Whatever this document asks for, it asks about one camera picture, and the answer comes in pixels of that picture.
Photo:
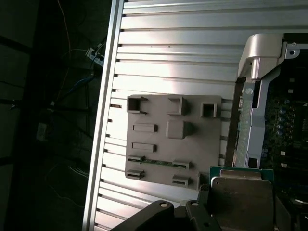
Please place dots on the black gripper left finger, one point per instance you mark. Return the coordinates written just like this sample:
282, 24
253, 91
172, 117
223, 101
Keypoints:
154, 216

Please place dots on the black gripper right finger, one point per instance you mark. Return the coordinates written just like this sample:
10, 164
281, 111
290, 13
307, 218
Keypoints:
284, 216

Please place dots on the silver CPU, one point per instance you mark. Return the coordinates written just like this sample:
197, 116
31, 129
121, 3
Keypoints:
240, 190

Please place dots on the green RAM stick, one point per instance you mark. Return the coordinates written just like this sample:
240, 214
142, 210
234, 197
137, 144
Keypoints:
157, 161

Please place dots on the grey plastic parts rack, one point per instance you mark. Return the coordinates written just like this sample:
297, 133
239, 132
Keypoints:
168, 149

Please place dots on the green motherboard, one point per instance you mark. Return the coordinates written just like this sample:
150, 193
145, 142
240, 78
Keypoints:
284, 115

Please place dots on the open grey PC case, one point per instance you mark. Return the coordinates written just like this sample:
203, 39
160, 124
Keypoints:
255, 115

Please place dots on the white power strip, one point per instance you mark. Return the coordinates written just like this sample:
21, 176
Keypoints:
95, 56

